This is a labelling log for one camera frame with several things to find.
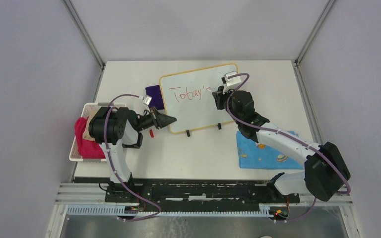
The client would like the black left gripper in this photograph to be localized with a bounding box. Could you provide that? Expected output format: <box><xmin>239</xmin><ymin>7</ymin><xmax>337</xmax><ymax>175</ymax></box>
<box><xmin>135</xmin><ymin>106</ymin><xmax>176</xmax><ymax>132</ymax></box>

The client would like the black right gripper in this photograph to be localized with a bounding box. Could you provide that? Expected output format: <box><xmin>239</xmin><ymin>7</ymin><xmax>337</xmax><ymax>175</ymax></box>
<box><xmin>213</xmin><ymin>84</ymin><xmax>243</xmax><ymax>125</ymax></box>

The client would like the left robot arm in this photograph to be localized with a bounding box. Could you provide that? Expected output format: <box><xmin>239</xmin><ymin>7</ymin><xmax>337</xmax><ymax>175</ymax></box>
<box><xmin>88</xmin><ymin>106</ymin><xmax>177</xmax><ymax>202</ymax></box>

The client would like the yellow-framed whiteboard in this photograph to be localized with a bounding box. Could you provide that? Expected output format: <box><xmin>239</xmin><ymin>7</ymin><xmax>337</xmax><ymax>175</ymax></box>
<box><xmin>159</xmin><ymin>63</ymin><xmax>238</xmax><ymax>134</ymax></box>

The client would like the purple cloth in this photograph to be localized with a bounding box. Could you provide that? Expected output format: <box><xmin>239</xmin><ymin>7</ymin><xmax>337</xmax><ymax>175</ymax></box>
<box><xmin>145</xmin><ymin>85</ymin><xmax>165</xmax><ymax>110</ymax></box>

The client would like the blue patterned cloth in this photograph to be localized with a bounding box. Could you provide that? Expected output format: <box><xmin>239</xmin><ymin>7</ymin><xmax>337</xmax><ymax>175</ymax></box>
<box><xmin>236</xmin><ymin>131</ymin><xmax>303</xmax><ymax>170</ymax></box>

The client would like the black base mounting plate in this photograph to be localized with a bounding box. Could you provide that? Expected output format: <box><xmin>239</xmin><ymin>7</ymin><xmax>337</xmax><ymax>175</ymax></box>
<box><xmin>105</xmin><ymin>178</ymin><xmax>300</xmax><ymax>212</ymax></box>

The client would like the beige cloth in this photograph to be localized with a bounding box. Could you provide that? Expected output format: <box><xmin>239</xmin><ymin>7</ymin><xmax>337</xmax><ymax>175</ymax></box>
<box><xmin>82</xmin><ymin>109</ymin><xmax>98</xmax><ymax>141</ymax></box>

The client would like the white plastic basket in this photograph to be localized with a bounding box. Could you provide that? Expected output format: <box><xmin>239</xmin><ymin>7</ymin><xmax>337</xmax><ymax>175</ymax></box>
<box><xmin>69</xmin><ymin>103</ymin><xmax>108</xmax><ymax>162</ymax></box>

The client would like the pink cloth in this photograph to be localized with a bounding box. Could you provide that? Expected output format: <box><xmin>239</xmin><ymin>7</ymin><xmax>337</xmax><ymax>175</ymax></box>
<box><xmin>74</xmin><ymin>117</ymin><xmax>105</xmax><ymax>159</ymax></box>

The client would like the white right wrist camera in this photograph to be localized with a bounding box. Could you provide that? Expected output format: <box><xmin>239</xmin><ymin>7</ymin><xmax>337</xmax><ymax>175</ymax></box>
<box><xmin>221</xmin><ymin>71</ymin><xmax>242</xmax><ymax>94</ymax></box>

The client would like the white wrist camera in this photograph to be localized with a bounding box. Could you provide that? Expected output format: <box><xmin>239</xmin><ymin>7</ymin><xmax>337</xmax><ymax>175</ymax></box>
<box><xmin>221</xmin><ymin>71</ymin><xmax>242</xmax><ymax>94</ymax></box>
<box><xmin>142</xmin><ymin>95</ymin><xmax>152</xmax><ymax>108</ymax></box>

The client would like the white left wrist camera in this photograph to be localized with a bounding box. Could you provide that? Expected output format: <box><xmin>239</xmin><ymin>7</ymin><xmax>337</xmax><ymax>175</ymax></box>
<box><xmin>142</xmin><ymin>95</ymin><xmax>152</xmax><ymax>108</ymax></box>

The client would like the right aluminium frame post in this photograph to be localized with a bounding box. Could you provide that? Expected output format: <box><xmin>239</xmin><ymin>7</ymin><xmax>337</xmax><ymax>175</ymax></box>
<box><xmin>294</xmin><ymin>0</ymin><xmax>337</xmax><ymax>66</ymax></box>

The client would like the aluminium frame post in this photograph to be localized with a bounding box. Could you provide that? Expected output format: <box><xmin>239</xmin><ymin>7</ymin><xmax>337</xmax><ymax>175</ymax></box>
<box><xmin>294</xmin><ymin>0</ymin><xmax>337</xmax><ymax>66</ymax></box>
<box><xmin>62</xmin><ymin>0</ymin><xmax>106</xmax><ymax>70</ymax></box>

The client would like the white cable duct rail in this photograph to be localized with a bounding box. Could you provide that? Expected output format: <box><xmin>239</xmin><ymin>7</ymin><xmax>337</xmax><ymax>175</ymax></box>
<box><xmin>66</xmin><ymin>205</ymin><xmax>273</xmax><ymax>218</ymax></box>

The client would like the left aluminium frame post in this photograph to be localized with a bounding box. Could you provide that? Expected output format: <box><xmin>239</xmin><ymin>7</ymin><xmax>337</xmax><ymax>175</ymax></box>
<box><xmin>62</xmin><ymin>0</ymin><xmax>106</xmax><ymax>70</ymax></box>

